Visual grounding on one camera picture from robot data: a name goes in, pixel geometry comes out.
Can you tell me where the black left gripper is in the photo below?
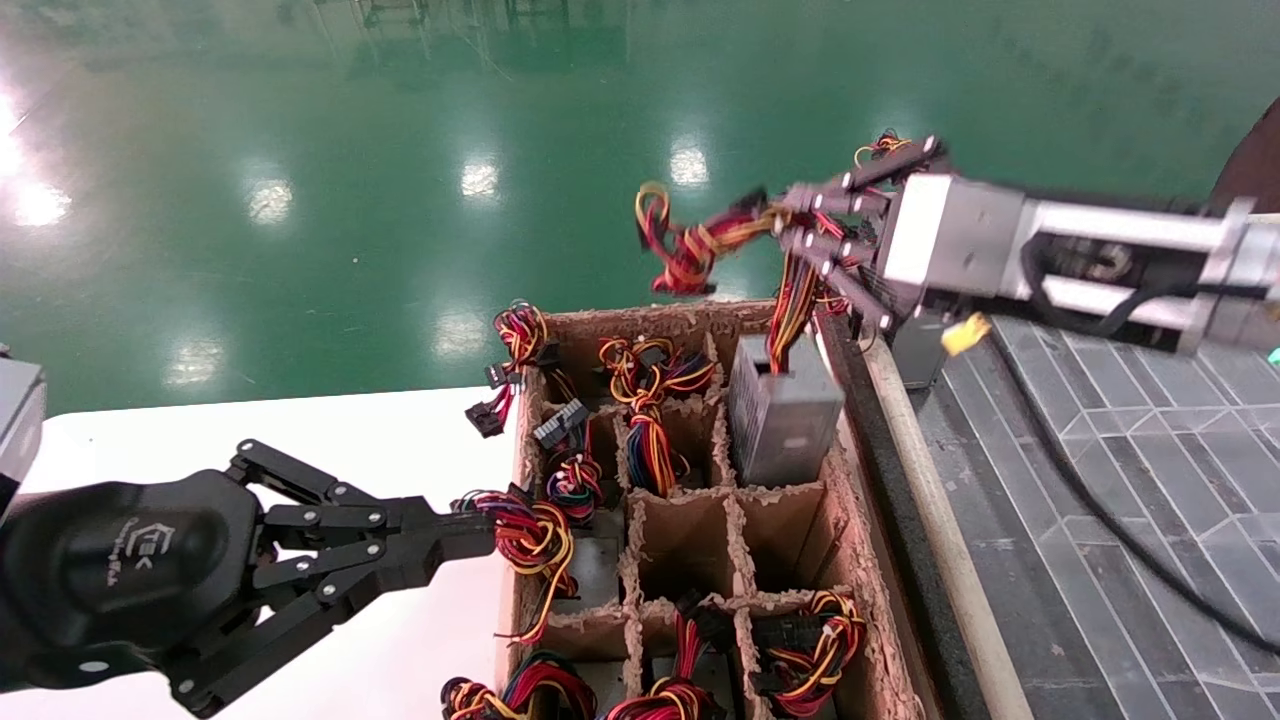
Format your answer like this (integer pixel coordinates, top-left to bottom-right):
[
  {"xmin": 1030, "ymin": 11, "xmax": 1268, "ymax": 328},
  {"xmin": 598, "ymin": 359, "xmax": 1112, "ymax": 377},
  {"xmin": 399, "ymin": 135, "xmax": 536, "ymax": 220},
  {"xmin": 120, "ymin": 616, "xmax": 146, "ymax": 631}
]
[{"xmin": 0, "ymin": 438, "xmax": 497, "ymax": 719}]

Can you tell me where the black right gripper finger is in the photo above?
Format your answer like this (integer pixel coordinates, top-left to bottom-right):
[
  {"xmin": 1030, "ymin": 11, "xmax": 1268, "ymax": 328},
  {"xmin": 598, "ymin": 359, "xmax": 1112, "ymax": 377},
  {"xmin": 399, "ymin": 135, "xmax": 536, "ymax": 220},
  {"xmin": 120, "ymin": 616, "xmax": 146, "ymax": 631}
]
[
  {"xmin": 785, "ymin": 136, "xmax": 948, "ymax": 223},
  {"xmin": 778, "ymin": 222, "xmax": 926, "ymax": 333}
]

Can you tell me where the yellow tag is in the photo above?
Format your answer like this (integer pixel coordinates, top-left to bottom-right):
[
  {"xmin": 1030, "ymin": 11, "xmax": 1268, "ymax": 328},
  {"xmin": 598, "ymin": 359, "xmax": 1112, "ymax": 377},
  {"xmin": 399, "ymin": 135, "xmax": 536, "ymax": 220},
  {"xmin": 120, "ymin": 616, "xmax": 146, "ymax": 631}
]
[{"xmin": 940, "ymin": 312, "xmax": 993, "ymax": 358}]

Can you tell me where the brown cardboard divider box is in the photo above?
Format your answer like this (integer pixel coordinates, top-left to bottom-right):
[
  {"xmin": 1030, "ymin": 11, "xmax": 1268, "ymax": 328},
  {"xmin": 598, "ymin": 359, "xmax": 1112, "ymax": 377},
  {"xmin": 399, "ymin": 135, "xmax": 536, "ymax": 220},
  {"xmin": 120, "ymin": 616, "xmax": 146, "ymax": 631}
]
[{"xmin": 497, "ymin": 300, "xmax": 931, "ymax": 720}]

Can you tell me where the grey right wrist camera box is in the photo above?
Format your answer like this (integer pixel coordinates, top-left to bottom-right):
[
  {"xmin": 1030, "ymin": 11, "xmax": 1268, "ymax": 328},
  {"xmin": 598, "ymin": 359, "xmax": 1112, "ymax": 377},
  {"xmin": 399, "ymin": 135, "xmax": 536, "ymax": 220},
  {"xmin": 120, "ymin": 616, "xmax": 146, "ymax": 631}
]
[{"xmin": 878, "ymin": 173, "xmax": 1031, "ymax": 301}]

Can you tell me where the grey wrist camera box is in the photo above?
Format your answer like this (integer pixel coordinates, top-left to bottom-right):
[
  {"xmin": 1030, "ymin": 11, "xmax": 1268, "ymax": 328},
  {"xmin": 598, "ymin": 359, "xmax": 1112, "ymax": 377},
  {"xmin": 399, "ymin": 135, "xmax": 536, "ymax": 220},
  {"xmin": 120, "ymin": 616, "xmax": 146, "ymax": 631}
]
[
  {"xmin": 878, "ymin": 173, "xmax": 1031, "ymax": 301},
  {"xmin": 0, "ymin": 348, "xmax": 48, "ymax": 521}
]

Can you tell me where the wire bundle box left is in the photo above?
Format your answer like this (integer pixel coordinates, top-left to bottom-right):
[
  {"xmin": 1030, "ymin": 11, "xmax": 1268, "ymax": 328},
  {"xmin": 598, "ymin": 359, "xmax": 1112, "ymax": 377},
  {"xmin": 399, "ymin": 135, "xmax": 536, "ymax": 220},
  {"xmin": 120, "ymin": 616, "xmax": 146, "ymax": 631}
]
[{"xmin": 450, "ymin": 487, "xmax": 626, "ymax": 646}]

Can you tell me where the wire bundle top-left corner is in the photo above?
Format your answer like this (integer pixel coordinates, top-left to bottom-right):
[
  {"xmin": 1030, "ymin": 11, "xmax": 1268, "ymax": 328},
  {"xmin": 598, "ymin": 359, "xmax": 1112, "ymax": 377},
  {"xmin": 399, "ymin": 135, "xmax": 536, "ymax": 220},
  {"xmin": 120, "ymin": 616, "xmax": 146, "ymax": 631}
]
[{"xmin": 465, "ymin": 300, "xmax": 563, "ymax": 439}]

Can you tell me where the wire bundle centre cell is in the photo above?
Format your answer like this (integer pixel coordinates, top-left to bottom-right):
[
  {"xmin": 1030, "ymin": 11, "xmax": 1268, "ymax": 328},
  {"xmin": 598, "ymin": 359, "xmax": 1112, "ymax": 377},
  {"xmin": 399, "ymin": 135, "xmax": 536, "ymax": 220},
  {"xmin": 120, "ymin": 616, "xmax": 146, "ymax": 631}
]
[{"xmin": 598, "ymin": 335, "xmax": 719, "ymax": 498}]

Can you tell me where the wire bundle cell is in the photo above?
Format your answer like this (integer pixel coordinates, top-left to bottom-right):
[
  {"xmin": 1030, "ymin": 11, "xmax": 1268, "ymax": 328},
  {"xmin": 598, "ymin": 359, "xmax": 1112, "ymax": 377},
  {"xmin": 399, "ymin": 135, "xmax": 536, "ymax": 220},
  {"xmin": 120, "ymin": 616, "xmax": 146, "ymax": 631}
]
[
  {"xmin": 750, "ymin": 590, "xmax": 869, "ymax": 719},
  {"xmin": 598, "ymin": 335, "xmax": 719, "ymax": 498}
]

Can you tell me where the white round rail tube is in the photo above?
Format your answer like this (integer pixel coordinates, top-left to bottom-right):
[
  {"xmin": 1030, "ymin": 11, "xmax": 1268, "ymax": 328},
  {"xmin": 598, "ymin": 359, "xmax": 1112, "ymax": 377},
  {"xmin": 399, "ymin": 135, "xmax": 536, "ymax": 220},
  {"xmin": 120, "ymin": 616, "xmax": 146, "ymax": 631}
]
[{"xmin": 860, "ymin": 335, "xmax": 1033, "ymax": 720}]

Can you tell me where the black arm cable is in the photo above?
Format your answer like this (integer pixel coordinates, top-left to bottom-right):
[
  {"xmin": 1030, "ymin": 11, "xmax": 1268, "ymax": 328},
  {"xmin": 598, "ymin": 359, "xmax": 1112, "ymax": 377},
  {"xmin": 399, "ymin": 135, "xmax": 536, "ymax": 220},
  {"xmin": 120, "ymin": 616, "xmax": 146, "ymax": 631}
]
[{"xmin": 985, "ymin": 325, "xmax": 1280, "ymax": 656}]

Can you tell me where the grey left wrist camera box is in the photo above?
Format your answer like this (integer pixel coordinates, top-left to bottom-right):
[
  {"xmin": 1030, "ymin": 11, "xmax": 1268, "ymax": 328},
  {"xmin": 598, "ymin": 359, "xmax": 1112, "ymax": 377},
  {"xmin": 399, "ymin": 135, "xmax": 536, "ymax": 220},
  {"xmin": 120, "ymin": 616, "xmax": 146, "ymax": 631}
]
[{"xmin": 0, "ymin": 348, "xmax": 48, "ymax": 521}]

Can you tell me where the wire bundle bottom right cell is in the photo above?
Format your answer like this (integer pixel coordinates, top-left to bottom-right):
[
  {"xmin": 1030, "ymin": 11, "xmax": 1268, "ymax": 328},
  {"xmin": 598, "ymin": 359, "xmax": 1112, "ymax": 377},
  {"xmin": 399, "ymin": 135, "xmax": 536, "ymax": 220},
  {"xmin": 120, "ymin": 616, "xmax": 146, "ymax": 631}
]
[{"xmin": 750, "ymin": 590, "xmax": 869, "ymax": 719}]

